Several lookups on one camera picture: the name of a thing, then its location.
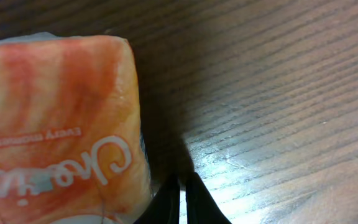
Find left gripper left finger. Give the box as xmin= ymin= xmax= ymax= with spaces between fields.
xmin=134 ymin=175 xmax=180 ymax=224

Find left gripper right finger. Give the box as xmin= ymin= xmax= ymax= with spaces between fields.
xmin=186 ymin=172 xmax=231 ymax=224

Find small orange tissue pack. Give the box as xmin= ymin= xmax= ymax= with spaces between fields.
xmin=0 ymin=33 xmax=151 ymax=223

